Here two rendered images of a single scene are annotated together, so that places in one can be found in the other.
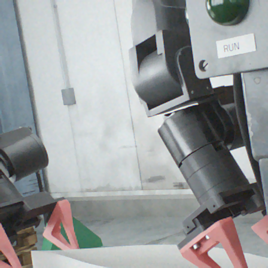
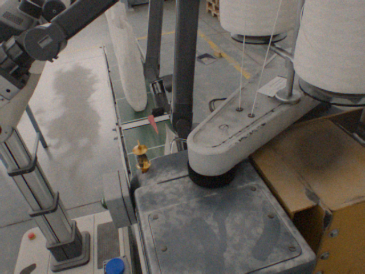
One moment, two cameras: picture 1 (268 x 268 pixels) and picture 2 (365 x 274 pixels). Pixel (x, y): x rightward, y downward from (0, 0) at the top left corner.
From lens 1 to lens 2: 0.70 m
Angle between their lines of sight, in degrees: 45
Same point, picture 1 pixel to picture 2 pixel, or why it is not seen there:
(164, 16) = (174, 107)
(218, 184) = not seen: hidden behind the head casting
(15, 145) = (169, 81)
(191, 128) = (181, 144)
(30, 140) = not seen: hidden behind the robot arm
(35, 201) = (168, 108)
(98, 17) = not seen: outside the picture
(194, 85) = (182, 133)
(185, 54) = (180, 122)
